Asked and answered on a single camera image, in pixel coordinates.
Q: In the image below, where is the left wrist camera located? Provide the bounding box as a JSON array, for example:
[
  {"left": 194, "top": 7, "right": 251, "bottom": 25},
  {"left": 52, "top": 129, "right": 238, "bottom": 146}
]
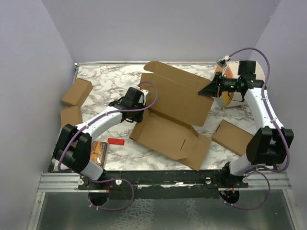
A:
[{"left": 141, "top": 89, "right": 149, "bottom": 96}]

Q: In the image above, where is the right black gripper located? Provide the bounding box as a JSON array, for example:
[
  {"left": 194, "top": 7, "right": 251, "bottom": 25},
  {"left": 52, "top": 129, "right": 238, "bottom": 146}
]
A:
[{"left": 199, "top": 71, "right": 237, "bottom": 97}]

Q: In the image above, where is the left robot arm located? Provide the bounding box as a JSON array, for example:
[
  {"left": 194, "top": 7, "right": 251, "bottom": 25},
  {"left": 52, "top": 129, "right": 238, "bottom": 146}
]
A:
[{"left": 53, "top": 87, "right": 149, "bottom": 189}]

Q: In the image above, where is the red flat block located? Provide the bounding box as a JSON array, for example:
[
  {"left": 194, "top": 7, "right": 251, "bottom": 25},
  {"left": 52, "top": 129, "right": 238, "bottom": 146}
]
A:
[{"left": 107, "top": 138, "right": 125, "bottom": 146}]

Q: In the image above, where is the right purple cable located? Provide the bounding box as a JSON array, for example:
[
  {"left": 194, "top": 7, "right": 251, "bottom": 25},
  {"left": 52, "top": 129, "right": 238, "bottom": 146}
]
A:
[{"left": 227, "top": 47, "right": 292, "bottom": 173}]

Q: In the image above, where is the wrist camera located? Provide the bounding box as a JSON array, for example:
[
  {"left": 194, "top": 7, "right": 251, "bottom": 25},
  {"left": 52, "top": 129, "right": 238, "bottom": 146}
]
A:
[
  {"left": 141, "top": 89, "right": 149, "bottom": 96},
  {"left": 216, "top": 55, "right": 231, "bottom": 69}
]

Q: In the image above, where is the aluminium frame profile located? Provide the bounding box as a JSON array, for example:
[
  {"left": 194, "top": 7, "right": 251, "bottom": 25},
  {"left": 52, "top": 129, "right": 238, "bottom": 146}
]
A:
[{"left": 37, "top": 172, "right": 80, "bottom": 193}]

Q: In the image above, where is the white cylinder container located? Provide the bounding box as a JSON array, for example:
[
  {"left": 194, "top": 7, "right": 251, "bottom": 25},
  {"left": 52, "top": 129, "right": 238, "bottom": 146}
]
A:
[{"left": 214, "top": 61, "right": 265, "bottom": 108}]

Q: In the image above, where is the cardboard box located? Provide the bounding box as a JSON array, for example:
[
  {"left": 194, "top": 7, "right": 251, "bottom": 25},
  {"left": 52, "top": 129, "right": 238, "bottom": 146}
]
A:
[
  {"left": 212, "top": 120, "right": 253, "bottom": 157},
  {"left": 61, "top": 78, "right": 93, "bottom": 108},
  {"left": 60, "top": 106, "right": 83, "bottom": 127},
  {"left": 130, "top": 61, "right": 213, "bottom": 171}
]

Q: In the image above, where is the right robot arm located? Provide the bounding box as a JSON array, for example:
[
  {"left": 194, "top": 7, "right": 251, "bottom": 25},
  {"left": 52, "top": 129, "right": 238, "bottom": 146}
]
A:
[{"left": 198, "top": 57, "right": 294, "bottom": 187}]

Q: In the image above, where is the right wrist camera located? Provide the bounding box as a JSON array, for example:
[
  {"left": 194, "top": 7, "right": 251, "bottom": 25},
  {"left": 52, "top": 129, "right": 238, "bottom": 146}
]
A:
[{"left": 216, "top": 55, "right": 231, "bottom": 69}]

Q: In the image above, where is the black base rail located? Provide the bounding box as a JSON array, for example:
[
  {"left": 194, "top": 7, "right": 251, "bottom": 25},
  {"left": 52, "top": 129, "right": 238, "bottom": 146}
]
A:
[{"left": 78, "top": 170, "right": 248, "bottom": 200}]

